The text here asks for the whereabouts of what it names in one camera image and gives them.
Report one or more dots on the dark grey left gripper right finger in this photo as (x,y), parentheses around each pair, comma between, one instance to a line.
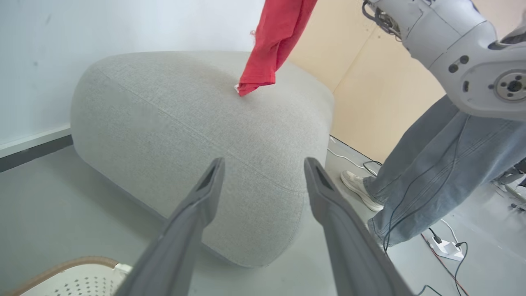
(349,246)

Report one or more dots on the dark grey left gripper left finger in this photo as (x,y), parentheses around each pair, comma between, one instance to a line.
(181,238)

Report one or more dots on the red cloth garment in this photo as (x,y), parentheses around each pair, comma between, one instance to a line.
(274,45)

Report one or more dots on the light grey fabric pouf seat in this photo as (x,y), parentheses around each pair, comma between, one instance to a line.
(205,135)

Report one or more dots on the white perforated laundry basket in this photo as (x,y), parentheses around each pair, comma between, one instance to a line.
(74,279)

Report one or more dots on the white sneaker shoe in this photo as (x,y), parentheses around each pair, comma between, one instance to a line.
(359,187)

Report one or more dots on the white power strip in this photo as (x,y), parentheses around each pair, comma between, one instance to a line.
(446,248)

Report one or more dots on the person in blue jeans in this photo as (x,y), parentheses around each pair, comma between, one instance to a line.
(435,164)

